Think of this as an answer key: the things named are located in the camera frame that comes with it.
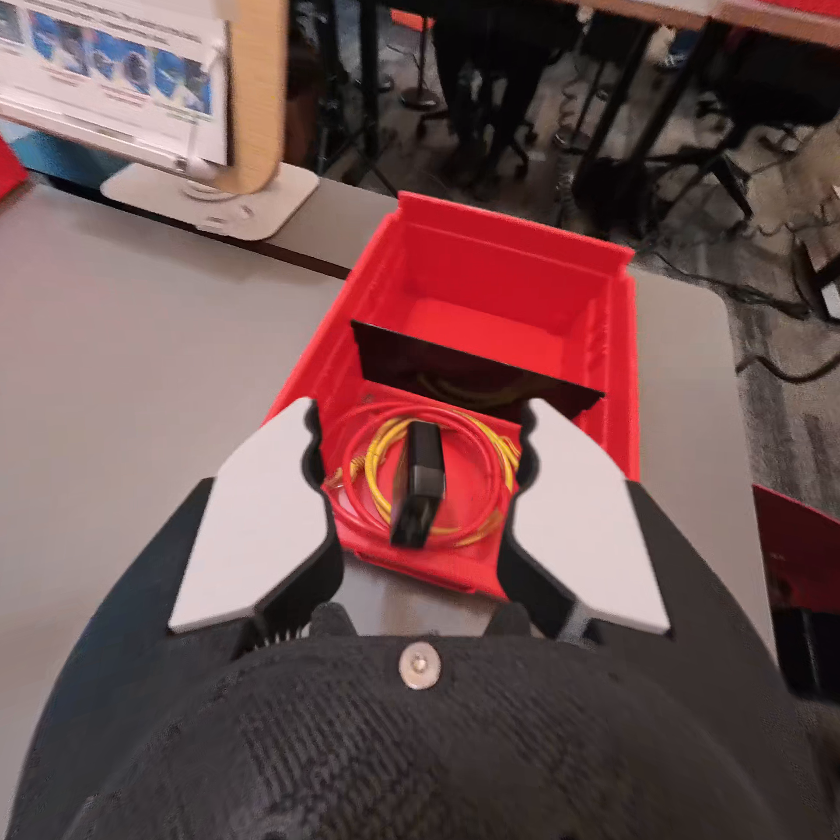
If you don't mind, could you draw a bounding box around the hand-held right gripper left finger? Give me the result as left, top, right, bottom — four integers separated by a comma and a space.
167, 397, 345, 635

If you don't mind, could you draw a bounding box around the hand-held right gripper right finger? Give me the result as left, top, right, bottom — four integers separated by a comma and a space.
495, 397, 673, 645

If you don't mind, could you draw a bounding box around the red ethernet cable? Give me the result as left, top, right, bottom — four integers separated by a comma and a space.
322, 402, 526, 551

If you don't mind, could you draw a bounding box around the yellow ethernet cable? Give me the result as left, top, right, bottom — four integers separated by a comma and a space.
327, 412, 522, 551

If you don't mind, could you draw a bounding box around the black network switch box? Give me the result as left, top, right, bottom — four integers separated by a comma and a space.
389, 421, 447, 549

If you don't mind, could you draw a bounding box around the red plastic bin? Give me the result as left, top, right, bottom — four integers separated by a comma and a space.
266, 190, 641, 601
0, 136, 30, 199

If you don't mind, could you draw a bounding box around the red chair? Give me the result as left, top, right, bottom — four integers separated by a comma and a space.
753, 484, 840, 614

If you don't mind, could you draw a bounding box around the black bin divider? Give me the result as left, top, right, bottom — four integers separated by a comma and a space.
351, 319, 605, 421

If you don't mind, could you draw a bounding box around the printed instruction sheet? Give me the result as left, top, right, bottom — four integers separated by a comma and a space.
0, 0, 231, 165

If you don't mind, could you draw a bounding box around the black floor cable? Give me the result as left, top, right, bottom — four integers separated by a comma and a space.
656, 249, 840, 385

